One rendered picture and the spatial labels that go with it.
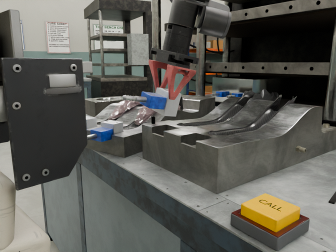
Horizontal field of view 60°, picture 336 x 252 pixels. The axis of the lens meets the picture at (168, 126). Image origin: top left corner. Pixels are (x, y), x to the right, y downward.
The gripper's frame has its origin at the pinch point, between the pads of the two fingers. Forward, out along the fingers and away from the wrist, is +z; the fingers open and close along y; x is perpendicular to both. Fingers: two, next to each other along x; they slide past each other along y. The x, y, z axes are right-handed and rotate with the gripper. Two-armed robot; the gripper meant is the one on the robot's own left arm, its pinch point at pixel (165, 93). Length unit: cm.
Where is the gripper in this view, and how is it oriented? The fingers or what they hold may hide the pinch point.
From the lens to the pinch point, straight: 66.5
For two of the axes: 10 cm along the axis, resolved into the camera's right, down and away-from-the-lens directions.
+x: -7.9, -0.3, -6.1
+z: -2.2, 9.5, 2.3
